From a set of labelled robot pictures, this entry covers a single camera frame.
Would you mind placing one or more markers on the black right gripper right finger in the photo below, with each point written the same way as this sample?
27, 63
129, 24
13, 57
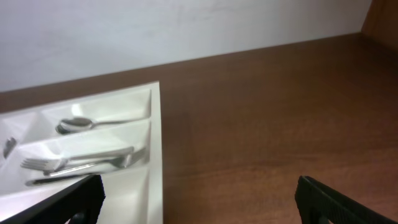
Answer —
318, 203

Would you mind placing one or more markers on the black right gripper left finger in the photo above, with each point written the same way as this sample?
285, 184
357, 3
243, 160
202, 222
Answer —
79, 203

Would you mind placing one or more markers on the large metal spoon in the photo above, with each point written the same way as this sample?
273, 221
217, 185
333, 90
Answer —
61, 130
80, 124

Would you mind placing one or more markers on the white cutlery tray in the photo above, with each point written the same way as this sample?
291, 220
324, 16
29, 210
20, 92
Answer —
132, 195

